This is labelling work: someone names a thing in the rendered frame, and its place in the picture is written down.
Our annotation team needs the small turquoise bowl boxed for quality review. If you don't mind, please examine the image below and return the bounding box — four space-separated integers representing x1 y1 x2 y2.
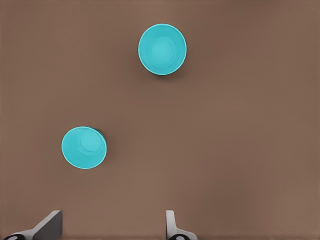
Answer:
61 126 108 170

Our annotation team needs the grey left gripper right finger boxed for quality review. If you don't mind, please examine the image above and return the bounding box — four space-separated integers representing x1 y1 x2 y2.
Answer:
165 209 198 240

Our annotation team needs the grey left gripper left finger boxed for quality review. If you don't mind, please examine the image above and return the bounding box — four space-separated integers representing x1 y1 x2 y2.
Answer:
0 209 63 240

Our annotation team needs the large turquoise bowl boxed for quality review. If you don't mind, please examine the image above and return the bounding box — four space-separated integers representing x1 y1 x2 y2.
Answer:
137 23 188 76

